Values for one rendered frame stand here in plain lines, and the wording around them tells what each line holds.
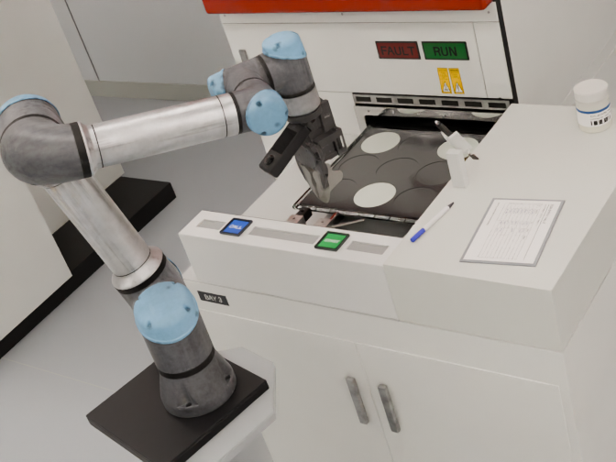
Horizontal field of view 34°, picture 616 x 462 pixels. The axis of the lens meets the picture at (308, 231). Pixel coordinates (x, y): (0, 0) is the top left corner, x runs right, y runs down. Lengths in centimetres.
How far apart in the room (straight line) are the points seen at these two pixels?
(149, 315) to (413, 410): 67
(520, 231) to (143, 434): 82
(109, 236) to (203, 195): 255
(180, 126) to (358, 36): 90
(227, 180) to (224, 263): 225
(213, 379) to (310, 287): 33
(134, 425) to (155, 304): 26
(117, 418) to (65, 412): 154
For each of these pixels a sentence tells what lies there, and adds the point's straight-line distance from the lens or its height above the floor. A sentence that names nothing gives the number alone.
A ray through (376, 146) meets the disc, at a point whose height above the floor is 90.
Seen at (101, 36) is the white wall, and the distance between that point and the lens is 563.
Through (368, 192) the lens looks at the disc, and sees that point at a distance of 234.
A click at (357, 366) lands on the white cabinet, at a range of 223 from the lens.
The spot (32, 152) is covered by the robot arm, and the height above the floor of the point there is 145.
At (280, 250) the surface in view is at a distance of 212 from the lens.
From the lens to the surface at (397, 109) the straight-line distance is 257.
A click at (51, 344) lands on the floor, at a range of 395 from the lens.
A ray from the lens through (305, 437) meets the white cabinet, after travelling 257.
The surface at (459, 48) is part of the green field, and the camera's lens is 240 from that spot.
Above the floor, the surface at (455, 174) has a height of 100.
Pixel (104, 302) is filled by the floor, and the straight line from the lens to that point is 403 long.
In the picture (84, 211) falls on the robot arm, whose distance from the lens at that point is 189.
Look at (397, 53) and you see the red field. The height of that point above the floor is 109.
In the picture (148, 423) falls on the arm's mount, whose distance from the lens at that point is 201.
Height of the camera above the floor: 210
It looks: 32 degrees down
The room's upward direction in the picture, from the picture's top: 18 degrees counter-clockwise
